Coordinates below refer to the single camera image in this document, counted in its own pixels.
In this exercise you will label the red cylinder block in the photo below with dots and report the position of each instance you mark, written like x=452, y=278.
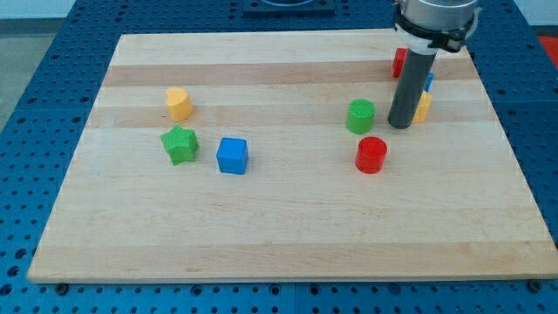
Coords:
x=371, y=152

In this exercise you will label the blue triangle block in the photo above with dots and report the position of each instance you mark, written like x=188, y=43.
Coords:
x=429, y=81

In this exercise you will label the blue cube block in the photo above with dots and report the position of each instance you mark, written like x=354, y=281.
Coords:
x=232, y=155

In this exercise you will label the green cylinder block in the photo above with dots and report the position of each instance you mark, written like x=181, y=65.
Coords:
x=360, y=116

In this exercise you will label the red block at back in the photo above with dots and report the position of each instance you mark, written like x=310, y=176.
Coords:
x=398, y=62

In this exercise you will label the gray cylindrical pusher rod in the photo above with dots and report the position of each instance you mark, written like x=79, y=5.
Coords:
x=411, y=84

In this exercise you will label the yellow heart block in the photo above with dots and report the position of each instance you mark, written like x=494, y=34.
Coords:
x=179, y=104

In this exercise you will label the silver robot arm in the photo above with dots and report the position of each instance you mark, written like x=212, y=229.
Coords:
x=426, y=26

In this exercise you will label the yellow hexagon block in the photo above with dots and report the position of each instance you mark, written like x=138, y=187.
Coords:
x=423, y=108

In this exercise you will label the green star block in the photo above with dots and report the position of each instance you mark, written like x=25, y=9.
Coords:
x=181, y=144

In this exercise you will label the wooden board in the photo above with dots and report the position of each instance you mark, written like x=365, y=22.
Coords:
x=450, y=202

